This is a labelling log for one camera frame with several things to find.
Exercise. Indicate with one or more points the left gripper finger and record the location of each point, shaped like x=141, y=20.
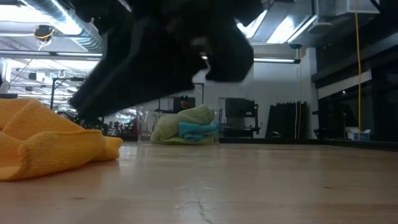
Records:
x=124, y=104
x=102, y=74

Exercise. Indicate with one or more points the clear plastic bin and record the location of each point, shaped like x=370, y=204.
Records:
x=144, y=127

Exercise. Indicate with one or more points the sage green microfiber towel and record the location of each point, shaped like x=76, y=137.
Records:
x=183, y=123

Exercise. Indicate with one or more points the lime green microfiber towel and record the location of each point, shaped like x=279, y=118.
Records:
x=183, y=140

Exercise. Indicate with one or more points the teal blue microfiber towel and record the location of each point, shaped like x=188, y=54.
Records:
x=197, y=130

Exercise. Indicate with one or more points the orange microfiber towel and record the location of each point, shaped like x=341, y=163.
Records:
x=46, y=140

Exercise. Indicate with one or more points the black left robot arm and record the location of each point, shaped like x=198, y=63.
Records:
x=186, y=12

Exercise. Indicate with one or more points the person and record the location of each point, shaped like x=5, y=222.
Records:
x=184, y=102

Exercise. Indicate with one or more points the black cabinet with monitor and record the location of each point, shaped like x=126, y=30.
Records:
x=241, y=116

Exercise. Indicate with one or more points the ceiling light strip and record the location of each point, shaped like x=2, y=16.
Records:
x=273, y=60

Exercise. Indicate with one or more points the black folding panels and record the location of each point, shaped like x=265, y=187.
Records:
x=286, y=121

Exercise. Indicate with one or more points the white and blue box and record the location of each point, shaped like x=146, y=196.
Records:
x=357, y=134

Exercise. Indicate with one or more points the silver ventilation duct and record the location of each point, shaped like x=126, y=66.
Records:
x=81, y=28

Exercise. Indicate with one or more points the black aluminium table frame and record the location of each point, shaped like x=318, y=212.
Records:
x=311, y=141

